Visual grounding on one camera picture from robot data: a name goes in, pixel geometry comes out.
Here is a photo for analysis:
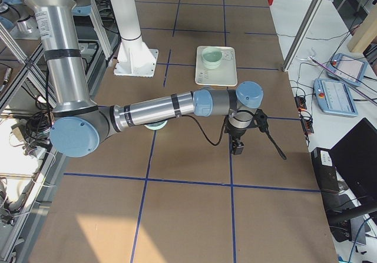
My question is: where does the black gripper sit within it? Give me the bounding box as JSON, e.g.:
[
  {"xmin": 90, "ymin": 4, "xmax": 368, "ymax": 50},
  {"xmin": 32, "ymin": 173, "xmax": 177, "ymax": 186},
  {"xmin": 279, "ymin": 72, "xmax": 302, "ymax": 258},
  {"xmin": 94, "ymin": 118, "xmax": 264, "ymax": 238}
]
[{"xmin": 225, "ymin": 121, "xmax": 256, "ymax": 145}]

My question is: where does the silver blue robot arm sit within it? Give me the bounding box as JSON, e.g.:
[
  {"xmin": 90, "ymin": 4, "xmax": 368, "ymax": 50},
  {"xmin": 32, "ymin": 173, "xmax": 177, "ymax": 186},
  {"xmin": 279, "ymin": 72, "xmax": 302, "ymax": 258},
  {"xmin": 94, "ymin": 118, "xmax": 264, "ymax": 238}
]
[{"xmin": 24, "ymin": 0, "xmax": 268, "ymax": 157}]

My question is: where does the pale green serving tray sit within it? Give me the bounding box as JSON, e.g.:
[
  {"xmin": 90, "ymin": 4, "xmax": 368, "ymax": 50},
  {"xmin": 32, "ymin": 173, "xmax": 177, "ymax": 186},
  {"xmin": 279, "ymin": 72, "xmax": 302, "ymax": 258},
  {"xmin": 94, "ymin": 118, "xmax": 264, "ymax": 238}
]
[{"xmin": 195, "ymin": 46, "xmax": 237, "ymax": 86}]

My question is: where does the green bowl with ice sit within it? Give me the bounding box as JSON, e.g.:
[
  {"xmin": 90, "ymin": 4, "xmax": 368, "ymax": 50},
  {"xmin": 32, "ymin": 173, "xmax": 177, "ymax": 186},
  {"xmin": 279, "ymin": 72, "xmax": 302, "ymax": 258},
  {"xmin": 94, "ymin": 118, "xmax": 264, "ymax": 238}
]
[{"xmin": 145, "ymin": 120, "xmax": 167, "ymax": 131}]

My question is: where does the blue teach pendant near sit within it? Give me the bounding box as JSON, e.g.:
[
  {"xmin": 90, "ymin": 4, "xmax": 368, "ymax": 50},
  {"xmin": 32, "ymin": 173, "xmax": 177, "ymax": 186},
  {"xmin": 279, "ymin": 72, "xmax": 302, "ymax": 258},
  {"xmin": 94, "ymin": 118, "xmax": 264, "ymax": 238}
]
[{"xmin": 313, "ymin": 78, "xmax": 358, "ymax": 117}]

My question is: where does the blue teach pendant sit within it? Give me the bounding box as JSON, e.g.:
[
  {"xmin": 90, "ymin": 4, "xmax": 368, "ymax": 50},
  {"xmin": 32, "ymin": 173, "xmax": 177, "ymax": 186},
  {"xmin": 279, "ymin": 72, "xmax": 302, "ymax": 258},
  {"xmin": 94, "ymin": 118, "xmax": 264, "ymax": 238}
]
[
  {"xmin": 326, "ymin": 53, "xmax": 368, "ymax": 86},
  {"xmin": 313, "ymin": 78, "xmax": 358, "ymax": 117}
]

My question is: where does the black laptop computer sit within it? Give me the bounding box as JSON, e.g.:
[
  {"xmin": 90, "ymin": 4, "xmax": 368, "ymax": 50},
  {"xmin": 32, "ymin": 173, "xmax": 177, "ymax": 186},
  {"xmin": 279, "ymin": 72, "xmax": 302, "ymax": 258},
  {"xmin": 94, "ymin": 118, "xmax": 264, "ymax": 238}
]
[{"xmin": 311, "ymin": 117, "xmax": 377, "ymax": 217}]

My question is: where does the blue teach pendant far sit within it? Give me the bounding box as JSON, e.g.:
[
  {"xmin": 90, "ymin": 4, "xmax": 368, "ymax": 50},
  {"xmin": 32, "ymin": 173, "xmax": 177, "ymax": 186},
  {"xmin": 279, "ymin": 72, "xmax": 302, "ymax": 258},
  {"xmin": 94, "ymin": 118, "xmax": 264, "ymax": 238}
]
[{"xmin": 326, "ymin": 53, "xmax": 368, "ymax": 86}]

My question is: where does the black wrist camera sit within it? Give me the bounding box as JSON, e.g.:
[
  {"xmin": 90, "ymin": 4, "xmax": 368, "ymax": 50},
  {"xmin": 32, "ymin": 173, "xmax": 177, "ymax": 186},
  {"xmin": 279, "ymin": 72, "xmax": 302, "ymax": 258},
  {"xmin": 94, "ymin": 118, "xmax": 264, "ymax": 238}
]
[{"xmin": 232, "ymin": 141, "xmax": 244, "ymax": 155}]

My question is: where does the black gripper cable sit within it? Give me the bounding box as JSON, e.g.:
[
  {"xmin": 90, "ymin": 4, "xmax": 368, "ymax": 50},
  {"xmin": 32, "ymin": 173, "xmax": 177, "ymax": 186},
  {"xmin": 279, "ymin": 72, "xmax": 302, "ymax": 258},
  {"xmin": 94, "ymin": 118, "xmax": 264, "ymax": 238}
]
[{"xmin": 179, "ymin": 107, "xmax": 287, "ymax": 161}]

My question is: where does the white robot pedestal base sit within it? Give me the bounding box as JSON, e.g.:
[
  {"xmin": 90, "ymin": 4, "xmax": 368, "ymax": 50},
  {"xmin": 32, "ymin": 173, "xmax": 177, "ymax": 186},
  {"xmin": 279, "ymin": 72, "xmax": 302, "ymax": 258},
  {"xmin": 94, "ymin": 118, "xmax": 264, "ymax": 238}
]
[{"xmin": 110, "ymin": 0, "xmax": 158, "ymax": 78}]

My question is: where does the aluminium frame post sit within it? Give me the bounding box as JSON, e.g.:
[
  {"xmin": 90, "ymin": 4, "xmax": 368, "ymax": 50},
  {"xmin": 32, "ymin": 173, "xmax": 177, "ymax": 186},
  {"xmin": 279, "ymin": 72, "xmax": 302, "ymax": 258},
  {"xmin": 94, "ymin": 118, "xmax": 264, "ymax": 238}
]
[{"xmin": 282, "ymin": 0, "xmax": 324, "ymax": 72}]

